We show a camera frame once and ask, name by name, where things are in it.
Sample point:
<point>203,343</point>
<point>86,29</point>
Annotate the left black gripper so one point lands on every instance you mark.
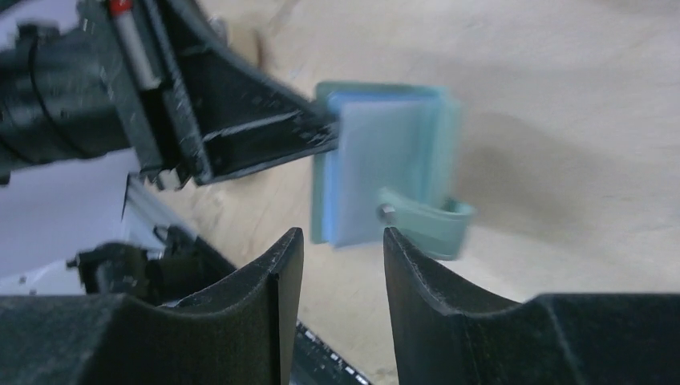
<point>77,80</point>

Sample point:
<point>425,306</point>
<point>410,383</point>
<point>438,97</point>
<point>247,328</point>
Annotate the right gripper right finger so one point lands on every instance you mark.
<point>447,330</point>

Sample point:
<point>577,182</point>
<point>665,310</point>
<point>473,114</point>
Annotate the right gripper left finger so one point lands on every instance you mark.
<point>239,330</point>

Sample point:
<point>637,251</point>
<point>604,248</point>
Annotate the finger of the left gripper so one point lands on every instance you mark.
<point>208,112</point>

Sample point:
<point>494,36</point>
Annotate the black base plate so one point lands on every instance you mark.
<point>315,362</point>

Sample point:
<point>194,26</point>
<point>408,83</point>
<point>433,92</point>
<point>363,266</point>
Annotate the aluminium front rail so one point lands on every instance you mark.
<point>142,212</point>

